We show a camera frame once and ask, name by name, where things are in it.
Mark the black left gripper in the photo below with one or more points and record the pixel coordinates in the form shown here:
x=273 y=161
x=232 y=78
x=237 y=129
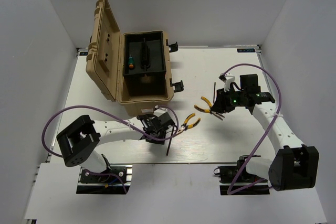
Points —
x=161 y=141

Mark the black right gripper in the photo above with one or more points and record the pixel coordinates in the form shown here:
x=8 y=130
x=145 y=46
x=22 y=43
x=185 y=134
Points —
x=221 y=105

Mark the long dark hex key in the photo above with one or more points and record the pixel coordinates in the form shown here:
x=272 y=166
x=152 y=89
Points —
x=173 y=131

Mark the yellow needle-nose pliers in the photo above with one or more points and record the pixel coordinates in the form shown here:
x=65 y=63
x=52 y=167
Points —
x=186 y=125

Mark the tan plastic toolbox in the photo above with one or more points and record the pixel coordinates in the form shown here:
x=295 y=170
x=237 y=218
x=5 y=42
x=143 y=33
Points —
x=105 y=62

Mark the green screwdriver orange cap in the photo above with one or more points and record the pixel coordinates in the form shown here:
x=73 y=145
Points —
x=131 y=62

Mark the straight dark hex key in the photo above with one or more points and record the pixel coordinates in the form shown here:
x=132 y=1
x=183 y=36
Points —
x=214 y=92

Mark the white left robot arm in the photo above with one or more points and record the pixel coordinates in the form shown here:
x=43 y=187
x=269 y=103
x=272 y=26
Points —
x=77 y=142

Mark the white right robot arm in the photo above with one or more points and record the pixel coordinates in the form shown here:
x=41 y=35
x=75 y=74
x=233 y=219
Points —
x=295 y=164

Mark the black toolbox front latch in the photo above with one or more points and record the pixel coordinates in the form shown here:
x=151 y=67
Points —
x=177 y=86

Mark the black toolbox latch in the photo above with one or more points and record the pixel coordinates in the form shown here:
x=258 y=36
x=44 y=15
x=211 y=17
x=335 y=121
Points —
x=177 y=86
x=172 y=47

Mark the blue label sticker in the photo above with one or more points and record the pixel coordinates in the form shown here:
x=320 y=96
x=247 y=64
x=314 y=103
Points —
x=246 y=50

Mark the black toolbox inner tray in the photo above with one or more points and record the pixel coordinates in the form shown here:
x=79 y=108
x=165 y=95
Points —
x=132 y=47

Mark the black toolbox rear latch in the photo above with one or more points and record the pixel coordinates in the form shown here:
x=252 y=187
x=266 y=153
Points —
x=172 y=47

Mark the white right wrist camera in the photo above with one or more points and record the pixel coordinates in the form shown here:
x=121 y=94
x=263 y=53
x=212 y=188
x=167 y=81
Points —
x=227 y=79

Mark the black toolbox carry handle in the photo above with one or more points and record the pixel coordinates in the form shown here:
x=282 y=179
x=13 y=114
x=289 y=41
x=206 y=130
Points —
x=145 y=55

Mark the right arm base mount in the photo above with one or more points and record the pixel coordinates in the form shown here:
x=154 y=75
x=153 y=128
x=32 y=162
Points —
x=226 y=174

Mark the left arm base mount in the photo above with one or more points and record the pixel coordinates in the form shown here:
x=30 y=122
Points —
x=105 y=184

